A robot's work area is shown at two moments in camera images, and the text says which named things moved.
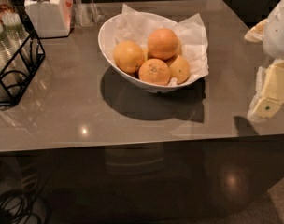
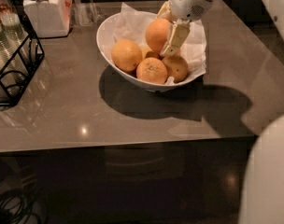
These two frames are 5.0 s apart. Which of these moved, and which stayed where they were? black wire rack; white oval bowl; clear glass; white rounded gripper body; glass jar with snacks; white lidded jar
Moved: white rounded gripper body
Stayed: white oval bowl; black wire rack; white lidded jar; glass jar with snacks; clear glass
